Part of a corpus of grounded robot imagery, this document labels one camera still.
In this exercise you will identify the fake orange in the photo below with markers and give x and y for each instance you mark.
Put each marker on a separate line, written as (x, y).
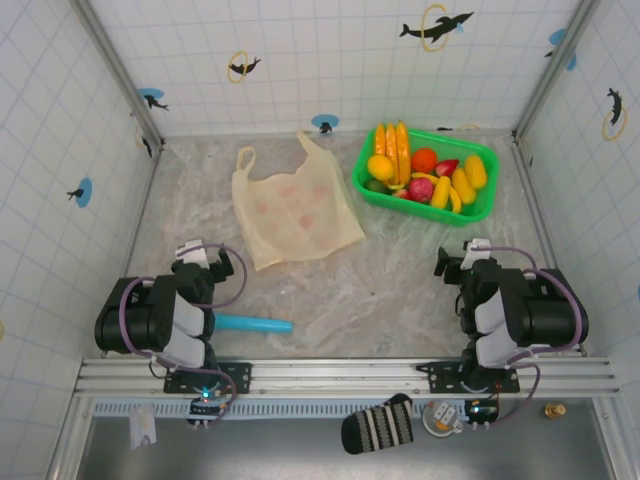
(425, 160)

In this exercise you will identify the green fake lime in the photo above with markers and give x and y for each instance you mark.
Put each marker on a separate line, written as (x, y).
(375, 185)

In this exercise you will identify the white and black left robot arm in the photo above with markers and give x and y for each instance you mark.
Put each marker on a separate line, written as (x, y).
(135, 320)

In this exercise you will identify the aluminium corner post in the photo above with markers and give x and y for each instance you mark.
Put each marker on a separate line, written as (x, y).
(551, 75)
(121, 75)

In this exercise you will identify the small red fake fruit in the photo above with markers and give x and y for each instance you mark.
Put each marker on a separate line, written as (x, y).
(401, 194)

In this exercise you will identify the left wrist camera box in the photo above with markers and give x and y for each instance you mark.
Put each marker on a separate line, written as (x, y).
(195, 252)

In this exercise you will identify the cream plastic bag orange print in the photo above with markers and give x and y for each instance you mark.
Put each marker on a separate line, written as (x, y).
(290, 215)

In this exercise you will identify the yellow fake lemon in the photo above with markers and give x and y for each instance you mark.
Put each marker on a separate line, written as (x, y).
(380, 167)

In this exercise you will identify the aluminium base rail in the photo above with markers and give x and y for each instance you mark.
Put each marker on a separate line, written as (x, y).
(325, 375)

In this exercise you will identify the teal plastic cylinder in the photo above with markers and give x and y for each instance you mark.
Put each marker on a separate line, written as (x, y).
(255, 324)

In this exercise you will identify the yellow fake mango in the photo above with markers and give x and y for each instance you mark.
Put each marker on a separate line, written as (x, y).
(476, 170)
(462, 186)

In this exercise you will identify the dolphin sticker on blue patch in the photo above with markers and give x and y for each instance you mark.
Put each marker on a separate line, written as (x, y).
(85, 190)
(555, 36)
(322, 120)
(150, 93)

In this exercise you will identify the red fake apple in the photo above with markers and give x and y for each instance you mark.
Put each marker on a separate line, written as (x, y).
(421, 190)

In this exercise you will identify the red fake strawberry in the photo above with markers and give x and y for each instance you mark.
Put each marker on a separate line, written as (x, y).
(446, 167)

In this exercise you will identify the black and white striped sock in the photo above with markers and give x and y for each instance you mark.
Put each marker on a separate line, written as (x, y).
(377, 425)

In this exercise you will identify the thin yellow fake banana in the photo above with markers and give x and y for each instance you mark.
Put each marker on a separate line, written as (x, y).
(424, 176)

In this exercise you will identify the green plastic basket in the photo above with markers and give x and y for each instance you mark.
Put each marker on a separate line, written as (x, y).
(425, 212)

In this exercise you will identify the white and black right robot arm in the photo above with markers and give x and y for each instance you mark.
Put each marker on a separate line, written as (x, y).
(550, 315)

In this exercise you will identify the large yellow fake banana bunch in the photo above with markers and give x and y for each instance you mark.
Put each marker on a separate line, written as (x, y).
(392, 150)

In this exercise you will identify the aluminium side rail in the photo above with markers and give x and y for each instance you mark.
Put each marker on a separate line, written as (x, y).
(546, 235)

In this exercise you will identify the brass fitting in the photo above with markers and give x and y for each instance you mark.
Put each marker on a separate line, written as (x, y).
(555, 411)

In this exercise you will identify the round disc with white clip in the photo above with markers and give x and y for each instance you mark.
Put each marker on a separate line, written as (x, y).
(442, 420)

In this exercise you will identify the crumpled clear plastic table cover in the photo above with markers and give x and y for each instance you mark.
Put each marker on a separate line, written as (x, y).
(375, 300)

